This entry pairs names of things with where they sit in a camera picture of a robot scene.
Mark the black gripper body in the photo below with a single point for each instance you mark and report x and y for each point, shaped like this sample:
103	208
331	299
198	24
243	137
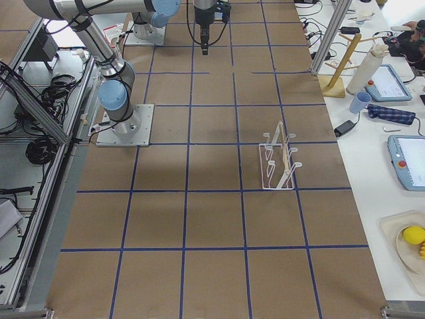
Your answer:
202	15

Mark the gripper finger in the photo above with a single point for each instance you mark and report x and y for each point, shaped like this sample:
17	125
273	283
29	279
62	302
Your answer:
204	37

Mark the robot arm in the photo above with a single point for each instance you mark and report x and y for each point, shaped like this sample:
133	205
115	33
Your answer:
116	71
205	13

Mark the blue cup on side table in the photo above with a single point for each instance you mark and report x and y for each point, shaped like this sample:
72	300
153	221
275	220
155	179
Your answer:
361	100

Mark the wooden mug tree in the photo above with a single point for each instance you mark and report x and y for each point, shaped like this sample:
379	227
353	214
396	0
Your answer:
332	86

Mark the white thermos bottle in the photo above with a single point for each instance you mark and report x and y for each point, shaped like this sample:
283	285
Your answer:
367	68

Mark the black power adapter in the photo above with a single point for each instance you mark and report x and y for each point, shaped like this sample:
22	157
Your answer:
344	128

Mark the blue teach pendant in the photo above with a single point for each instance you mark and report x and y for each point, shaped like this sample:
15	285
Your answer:
386	86

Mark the folded blue umbrella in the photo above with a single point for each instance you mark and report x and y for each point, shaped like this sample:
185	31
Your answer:
391	114

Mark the yellow lemon toy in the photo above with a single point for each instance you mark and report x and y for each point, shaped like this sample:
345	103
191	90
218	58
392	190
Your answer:
414	235

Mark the beige plate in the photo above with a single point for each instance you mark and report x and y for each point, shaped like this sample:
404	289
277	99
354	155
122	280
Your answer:
411	255

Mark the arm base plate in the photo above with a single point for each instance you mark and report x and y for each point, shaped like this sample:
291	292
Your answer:
145	35
133	132

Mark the white wire cup rack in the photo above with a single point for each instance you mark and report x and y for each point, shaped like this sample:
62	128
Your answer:
277	167

